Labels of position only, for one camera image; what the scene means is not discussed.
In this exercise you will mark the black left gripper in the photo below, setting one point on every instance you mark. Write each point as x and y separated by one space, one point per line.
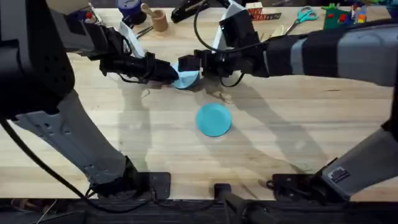
133 67

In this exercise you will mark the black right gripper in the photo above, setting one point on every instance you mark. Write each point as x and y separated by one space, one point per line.
230 62

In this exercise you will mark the light blue plate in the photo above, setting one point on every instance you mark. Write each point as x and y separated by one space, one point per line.
186 81

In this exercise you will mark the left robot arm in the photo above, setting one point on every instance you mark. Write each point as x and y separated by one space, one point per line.
46 130

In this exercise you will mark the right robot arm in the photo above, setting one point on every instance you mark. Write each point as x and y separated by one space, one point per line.
357 53

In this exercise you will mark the metal tweezers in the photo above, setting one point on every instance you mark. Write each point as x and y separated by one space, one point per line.
145 31

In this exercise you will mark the left wrist upright plate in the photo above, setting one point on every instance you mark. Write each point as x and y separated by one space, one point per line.
132 40

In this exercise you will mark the wrist upright plate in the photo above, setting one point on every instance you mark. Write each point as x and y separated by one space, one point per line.
224 18
132 40

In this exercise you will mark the brown cardboard cup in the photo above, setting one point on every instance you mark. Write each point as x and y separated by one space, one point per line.
160 21

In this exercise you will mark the black tool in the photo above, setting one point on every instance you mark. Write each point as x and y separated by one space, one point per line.
186 12

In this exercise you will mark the right wrist upright plate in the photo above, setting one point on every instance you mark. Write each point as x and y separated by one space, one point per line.
224 18

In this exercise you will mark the teal plate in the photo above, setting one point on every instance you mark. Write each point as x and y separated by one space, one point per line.
213 120

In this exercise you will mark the wooden spoon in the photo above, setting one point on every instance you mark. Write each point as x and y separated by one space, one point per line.
146 10

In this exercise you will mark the red and black box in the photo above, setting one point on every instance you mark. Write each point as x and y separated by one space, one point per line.
264 15

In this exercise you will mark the pale wooden spatula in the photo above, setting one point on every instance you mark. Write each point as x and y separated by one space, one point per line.
277 31

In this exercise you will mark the blue and red hand tool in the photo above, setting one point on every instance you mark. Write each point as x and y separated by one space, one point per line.
88 15

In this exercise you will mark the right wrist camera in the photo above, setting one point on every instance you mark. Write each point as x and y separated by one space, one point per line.
241 29

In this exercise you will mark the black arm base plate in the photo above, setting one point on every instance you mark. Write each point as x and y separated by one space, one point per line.
289 185
158 185

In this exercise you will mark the black camera stand post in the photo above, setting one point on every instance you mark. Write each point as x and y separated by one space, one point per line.
231 199

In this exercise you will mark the black rail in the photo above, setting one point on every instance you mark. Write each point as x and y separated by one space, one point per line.
155 214

